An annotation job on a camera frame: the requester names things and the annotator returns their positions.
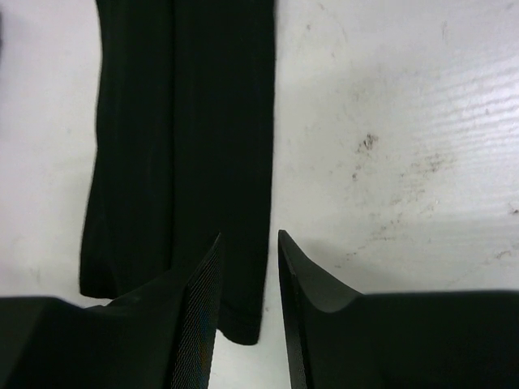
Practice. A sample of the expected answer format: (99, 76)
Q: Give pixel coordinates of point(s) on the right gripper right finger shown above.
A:
(337, 337)

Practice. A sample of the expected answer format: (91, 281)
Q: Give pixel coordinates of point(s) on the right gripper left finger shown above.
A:
(160, 335)

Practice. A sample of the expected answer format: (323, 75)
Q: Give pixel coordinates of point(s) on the black tank top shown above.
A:
(184, 133)

